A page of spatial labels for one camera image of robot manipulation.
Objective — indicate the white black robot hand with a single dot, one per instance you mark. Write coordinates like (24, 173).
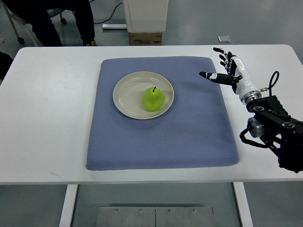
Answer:
(237, 76)

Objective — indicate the green pear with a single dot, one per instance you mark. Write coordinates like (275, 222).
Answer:
(152, 99)

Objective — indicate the grey floor plate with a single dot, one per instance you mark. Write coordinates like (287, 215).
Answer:
(224, 39)

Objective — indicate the beige round plate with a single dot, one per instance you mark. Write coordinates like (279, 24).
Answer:
(128, 92)

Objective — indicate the blue textured mat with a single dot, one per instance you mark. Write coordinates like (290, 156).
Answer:
(194, 132)

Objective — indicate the cardboard box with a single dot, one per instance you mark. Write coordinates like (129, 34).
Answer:
(145, 39)

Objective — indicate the right white table leg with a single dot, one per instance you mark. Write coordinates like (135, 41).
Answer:
(242, 204)

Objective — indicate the white table leg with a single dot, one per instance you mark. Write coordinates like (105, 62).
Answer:
(68, 205)
(242, 204)

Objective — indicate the white cabinet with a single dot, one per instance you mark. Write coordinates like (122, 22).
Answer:
(146, 16)

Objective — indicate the office chair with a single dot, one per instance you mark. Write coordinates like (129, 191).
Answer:
(13, 19)

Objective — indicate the left white table leg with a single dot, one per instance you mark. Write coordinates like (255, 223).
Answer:
(68, 205)

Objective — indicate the metal floor rail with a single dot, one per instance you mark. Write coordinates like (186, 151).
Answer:
(114, 26)

